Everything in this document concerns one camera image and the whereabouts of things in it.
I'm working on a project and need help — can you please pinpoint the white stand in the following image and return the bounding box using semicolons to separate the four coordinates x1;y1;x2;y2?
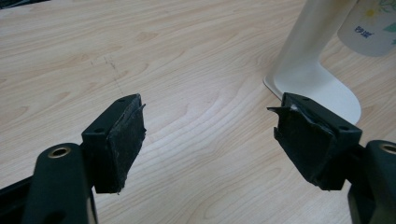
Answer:
262;0;362;125

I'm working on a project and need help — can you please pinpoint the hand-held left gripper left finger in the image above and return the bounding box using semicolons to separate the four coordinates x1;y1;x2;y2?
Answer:
21;92;148;224

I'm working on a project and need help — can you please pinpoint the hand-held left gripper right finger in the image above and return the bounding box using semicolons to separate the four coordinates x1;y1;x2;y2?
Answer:
266;91;396;224

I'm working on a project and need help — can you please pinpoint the dark object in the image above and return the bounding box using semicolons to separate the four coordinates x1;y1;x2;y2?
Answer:
0;0;50;9

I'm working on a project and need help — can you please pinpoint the white floral print bottle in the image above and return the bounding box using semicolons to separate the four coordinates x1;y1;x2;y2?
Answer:
336;0;396;58

